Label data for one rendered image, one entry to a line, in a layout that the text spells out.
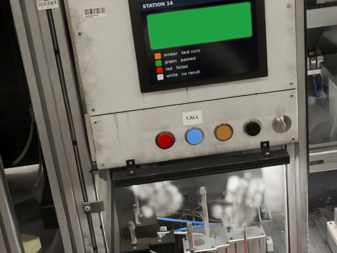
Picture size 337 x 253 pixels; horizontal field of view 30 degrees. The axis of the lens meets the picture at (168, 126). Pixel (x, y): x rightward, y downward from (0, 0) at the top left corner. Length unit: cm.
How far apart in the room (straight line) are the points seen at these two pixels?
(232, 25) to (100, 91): 28
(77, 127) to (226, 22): 36
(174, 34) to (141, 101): 16
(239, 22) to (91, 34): 28
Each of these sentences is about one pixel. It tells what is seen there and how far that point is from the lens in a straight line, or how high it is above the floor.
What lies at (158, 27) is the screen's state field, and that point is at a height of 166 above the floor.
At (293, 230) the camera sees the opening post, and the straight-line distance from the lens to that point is 145.
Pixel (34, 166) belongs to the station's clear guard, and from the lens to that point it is 134.
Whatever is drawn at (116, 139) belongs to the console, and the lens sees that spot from 127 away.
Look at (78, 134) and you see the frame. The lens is 128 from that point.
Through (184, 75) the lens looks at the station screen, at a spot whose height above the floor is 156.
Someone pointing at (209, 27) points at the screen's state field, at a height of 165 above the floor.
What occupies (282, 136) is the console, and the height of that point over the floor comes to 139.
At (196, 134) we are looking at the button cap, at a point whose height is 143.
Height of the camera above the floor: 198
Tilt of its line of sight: 25 degrees down
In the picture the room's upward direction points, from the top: 7 degrees counter-clockwise
